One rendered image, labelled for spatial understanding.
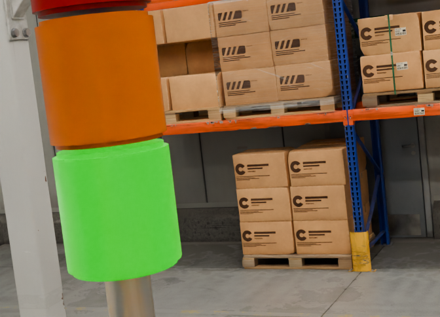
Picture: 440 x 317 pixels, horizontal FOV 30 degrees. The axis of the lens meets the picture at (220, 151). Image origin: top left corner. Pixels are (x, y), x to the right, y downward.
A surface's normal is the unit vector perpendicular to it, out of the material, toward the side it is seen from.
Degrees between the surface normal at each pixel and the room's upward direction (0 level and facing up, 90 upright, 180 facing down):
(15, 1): 90
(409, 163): 90
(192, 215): 38
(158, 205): 90
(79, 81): 90
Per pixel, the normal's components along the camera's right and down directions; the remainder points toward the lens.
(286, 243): -0.33, 0.16
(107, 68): 0.26, 0.08
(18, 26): 0.92, -0.06
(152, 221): 0.70, 0.00
